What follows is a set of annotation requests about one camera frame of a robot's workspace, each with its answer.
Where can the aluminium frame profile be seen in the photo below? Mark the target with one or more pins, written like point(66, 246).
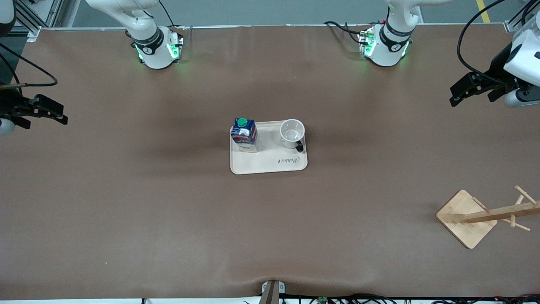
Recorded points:
point(31, 17)

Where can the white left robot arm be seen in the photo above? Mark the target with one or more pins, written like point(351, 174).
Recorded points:
point(388, 50)

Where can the wooden mug rack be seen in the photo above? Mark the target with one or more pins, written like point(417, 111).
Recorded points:
point(464, 223)

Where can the blue milk carton green cap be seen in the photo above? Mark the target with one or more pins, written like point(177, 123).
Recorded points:
point(245, 134)

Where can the metal table clamp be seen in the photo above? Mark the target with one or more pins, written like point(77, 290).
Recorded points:
point(272, 292)

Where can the cream rabbit print tray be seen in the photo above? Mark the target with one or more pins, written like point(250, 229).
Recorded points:
point(270, 162)

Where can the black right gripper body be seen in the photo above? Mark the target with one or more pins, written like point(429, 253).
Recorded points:
point(8, 102)

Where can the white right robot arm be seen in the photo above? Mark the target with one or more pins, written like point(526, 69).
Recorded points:
point(147, 42)

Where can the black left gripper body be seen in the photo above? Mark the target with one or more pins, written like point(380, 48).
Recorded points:
point(500, 64)

